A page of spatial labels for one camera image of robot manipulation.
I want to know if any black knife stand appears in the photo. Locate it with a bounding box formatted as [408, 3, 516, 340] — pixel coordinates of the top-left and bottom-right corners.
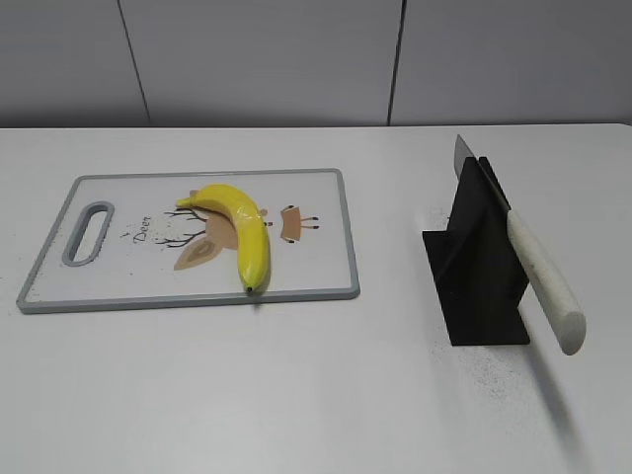
[423, 157, 530, 346]

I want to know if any cleaver knife white handle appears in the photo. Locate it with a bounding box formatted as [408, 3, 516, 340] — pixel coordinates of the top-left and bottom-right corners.
[475, 157, 587, 356]

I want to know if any white cutting board grey rim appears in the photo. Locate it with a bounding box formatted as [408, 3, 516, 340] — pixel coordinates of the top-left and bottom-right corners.
[17, 168, 359, 314]

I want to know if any yellow plastic banana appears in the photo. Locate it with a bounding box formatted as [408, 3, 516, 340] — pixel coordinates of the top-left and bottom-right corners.
[176, 184, 271, 293]

